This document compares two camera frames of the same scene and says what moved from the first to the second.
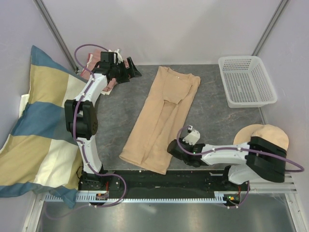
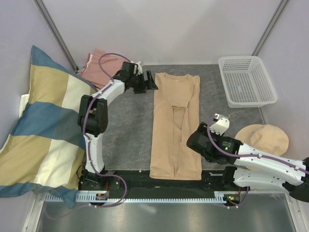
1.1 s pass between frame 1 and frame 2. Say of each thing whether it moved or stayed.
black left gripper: moved
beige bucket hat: stayed
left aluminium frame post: stayed
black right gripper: moved
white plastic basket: stayed
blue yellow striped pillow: stayed
